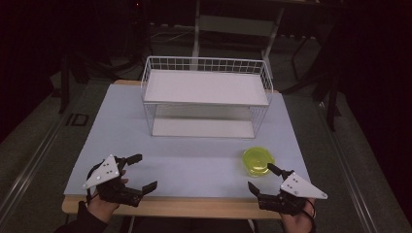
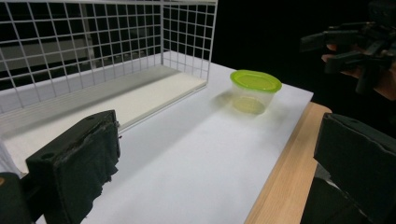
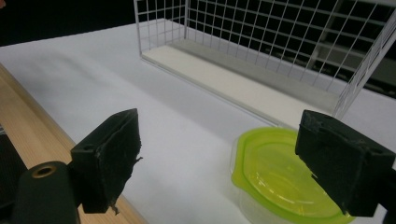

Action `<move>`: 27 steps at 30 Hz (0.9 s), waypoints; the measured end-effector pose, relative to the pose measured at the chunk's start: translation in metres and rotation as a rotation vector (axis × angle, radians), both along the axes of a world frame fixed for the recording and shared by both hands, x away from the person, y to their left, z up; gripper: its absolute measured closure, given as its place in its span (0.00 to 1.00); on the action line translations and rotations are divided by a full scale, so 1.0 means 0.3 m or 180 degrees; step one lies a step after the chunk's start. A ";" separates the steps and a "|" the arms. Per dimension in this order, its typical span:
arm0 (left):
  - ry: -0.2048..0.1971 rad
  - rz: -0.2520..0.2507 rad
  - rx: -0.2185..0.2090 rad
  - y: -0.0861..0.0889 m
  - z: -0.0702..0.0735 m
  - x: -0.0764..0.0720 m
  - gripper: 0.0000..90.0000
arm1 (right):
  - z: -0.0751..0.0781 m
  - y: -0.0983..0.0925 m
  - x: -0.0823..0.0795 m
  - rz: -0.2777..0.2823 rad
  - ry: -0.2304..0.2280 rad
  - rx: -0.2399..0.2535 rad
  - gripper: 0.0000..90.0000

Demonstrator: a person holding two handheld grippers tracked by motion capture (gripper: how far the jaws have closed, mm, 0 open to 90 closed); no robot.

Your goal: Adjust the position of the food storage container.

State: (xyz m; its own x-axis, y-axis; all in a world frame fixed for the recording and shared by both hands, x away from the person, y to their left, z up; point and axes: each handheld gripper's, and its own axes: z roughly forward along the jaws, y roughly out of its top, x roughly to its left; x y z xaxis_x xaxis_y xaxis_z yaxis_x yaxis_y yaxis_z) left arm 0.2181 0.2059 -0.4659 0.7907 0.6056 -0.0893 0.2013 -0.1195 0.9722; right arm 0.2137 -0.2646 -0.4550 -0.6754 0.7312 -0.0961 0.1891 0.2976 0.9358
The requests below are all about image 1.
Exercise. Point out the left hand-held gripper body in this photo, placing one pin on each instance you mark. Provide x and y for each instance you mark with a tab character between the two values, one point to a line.
103	171

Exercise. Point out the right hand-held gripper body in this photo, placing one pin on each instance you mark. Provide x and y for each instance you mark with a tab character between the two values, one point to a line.
299	187

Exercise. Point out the yellow-green plastic bowl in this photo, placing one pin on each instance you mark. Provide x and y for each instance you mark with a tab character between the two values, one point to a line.
257	160

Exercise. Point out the person's right hand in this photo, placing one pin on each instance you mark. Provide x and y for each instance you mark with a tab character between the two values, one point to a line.
298	224

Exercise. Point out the person's left hand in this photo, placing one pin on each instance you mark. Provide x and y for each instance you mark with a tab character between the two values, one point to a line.
102	208

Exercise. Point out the white table leg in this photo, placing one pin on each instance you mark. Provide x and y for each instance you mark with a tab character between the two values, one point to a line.
251	226
131	225

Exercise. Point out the metal floor rail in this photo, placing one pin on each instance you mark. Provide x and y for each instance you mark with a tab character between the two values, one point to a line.
346	168
29	168

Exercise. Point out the white metal frame stand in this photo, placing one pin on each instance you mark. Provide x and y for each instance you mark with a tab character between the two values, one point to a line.
236	26

